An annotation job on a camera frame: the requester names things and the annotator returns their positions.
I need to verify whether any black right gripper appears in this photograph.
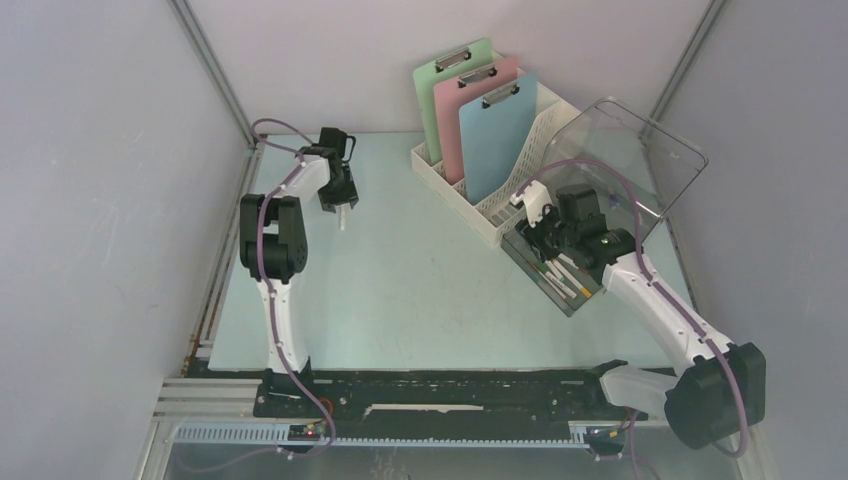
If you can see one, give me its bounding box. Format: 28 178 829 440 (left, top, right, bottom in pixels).
514 197 577 265

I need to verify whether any light green cap marker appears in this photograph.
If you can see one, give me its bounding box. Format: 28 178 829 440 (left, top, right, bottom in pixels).
534 264 564 289

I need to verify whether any clear grey drawer box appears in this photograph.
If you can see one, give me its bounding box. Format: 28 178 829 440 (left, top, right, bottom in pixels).
503 98 708 317

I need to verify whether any blue clipboard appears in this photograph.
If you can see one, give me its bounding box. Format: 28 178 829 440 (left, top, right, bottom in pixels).
459 72 538 205

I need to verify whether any white file organizer rack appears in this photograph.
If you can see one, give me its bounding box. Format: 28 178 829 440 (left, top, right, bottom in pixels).
411 85 580 246

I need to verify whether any green clipboard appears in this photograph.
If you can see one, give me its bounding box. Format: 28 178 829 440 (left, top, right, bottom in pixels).
413 38 492 165

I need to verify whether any pink clipboard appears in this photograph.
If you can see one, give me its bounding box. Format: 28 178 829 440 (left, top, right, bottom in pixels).
434 56 520 185

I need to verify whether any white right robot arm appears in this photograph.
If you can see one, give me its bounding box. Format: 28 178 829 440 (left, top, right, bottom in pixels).
510 181 766 458

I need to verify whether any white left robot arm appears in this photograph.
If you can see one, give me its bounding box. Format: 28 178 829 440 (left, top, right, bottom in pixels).
239 127 359 375

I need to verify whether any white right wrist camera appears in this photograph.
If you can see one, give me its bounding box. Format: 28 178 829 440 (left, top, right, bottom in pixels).
510 180 553 228

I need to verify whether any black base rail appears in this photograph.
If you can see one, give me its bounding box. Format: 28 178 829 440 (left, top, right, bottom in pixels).
192 370 651 442

